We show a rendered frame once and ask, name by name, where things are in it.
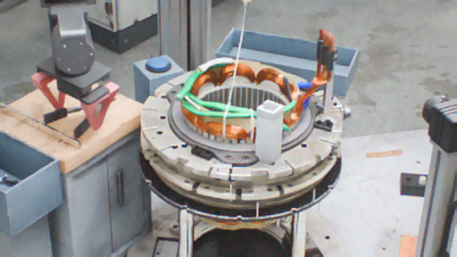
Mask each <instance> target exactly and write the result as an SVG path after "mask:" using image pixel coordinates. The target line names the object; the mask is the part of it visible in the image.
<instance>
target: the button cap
mask: <svg viewBox="0 0 457 257"><path fill-rule="evenodd" d="M169 66H170V62H169V61H168V60H167V59H166V58H165V57H161V56H156V57H153V58H151V59H150V60H149V61H148V62H147V67H148V68H150V69H152V70H165V69H167V68H168V67H169Z"/></svg>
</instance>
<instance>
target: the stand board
mask: <svg viewBox="0 0 457 257"><path fill-rule="evenodd" d="M47 86H48V87H51V88H53V89H56V80H53V81H52V82H51V83H49V84H48V85H47ZM56 90H58V89H56ZM58 91H59V90H58ZM114 98H116V100H115V101H113V102H112V104H110V106H109V109H108V111H107V113H106V114H105V117H104V123H103V125H102V127H101V128H99V129H98V130H97V131H94V129H93V128H92V127H91V125H90V128H89V129H88V130H87V131H86V132H85V133H84V134H83V135H82V136H81V137H80V138H79V139H77V138H75V137H74V133H73V130H74V129H75V128H76V127H77V126H78V125H79V124H80V123H81V122H82V121H83V120H84V119H85V118H86V117H87V116H86V114H85V112H84V111H81V112H79V113H77V112H75V113H70V114H68V117H67V118H62V119H60V120H57V121H55V122H52V123H48V124H46V125H48V126H50V127H52V128H55V129H57V130H59V131H61V132H63V133H65V134H66V135H68V136H70V137H74V138H75V139H77V140H78V141H80V146H81V148H80V150H79V149H77V148H75V147H74V146H70V145H68V144H66V143H65V142H62V141H61V140H59V139H57V138H56V137H52V136H50V135H48V134H46V132H42V131H41V130H39V129H37V128H33V127H32V126H30V125H29V124H28V123H23V122H22V121H20V120H18V119H16V118H13V117H12V116H10V115H8V114H7V113H3V112H1V110H0V129H1V130H2V131H3V132H7V133H8V134H10V135H12V136H13V137H17V138H19V139H20V140H22V141H23V142H27V143H28V144H30V145H32V146H35V147H36V148H37V149H39V150H41V151H42V152H46V153H48V154H50V155H52V156H54V157H56V158H57V159H59V160H60V166H61V172H63V173H65V174H67V173H68V172H70V171H71V170H74V169H75V168H76V167H78V166H80V164H82V163H83V162H85V161H88V160H89V159H90V158H91V157H93V156H95V155H97V154H98V153H99V152H102V151H103V150H104V149H105V148H107V147H108V146H110V145H112V144H113V143H114V142H118V141H119V140H120V139H121V138H123V137H125V136H126V135H127V134H128V133H130V132H133V130H135V129H137V128H139V127H141V112H142V108H143V104H140V103H138V102H137V101H134V100H133V99H129V98H127V97H126V96H124V95H119V94H117V95H116V96H115V97H114ZM79 105H80V100H78V99H74V98H72V97H70V96H69V95H66V99H65V103H64V106H63V107H66V109H70V108H72V107H75V106H79ZM8 106H10V107H12V108H13V109H16V110H18V111H19V112H22V113H25V114H27V115H28V116H30V117H31V118H34V119H36V120H38V121H40V122H42V123H44V118H43V114H45V113H49V112H52V111H55V109H54V107H53V106H52V104H50V102H49V101H48V100H47V99H46V97H45V96H44V95H43V94H42V92H41V91H40V89H37V90H36V91H34V92H32V93H31V94H29V95H26V96H24V97H22V99H19V100H18V101H16V102H14V103H12V104H9V105H8Z"/></svg>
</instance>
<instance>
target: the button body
mask: <svg viewBox="0 0 457 257"><path fill-rule="evenodd" d="M162 57H165V58H166V59H167V60H168V61H169V62H171V69H170V70H168V71H166V72H164V73H152V72H150V71H148V70H146V68H145V64H146V63H147V62H148V61H149V60H150V59H148V60H145V61H142V62H134V63H133V66H134V85H135V101H137V102H138V103H140V104H145V102H146V100H147V98H148V97H149V96H150V95H151V96H154V97H157V96H156V95H154V91H155V90H156V89H157V88H159V87H160V86H161V85H164V84H165V83H166V84H167V82H168V81H170V80H173V79H175V78H176V77H178V76H183V75H184V71H183V70H182V69H181V68H180V66H178V65H177V64H176V63H175V62H174V61H173V60H172V59H171V58H170V57H169V56H168V55H167V54H166V55H163V56H162Z"/></svg>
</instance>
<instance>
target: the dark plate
mask: <svg viewBox="0 0 457 257"><path fill-rule="evenodd" d="M195 257H287V255H286V253H285V250H284V248H283V247H282V246H281V245H280V243H279V242H277V241H276V240H275V238H273V237H272V236H269V235H267V234H265V233H262V232H258V231H256V230H252V229H248V228H238V229H235V230H230V229H218V230H214V231H213V232H208V233H206V234H204V235H203V236H199V238H198V239H196V240H195Z"/></svg>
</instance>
